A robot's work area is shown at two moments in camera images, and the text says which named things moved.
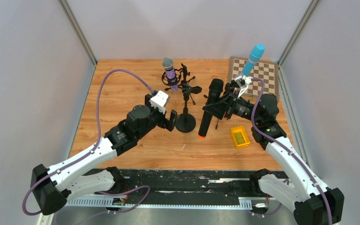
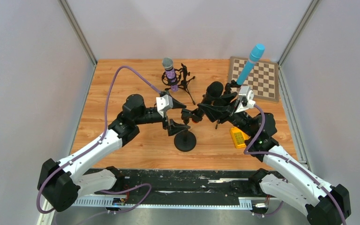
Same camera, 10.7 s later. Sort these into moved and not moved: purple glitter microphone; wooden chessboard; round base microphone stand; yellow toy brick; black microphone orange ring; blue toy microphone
Moved: black microphone orange ring; round base microphone stand
Not moved: wooden chessboard; purple glitter microphone; blue toy microphone; yellow toy brick
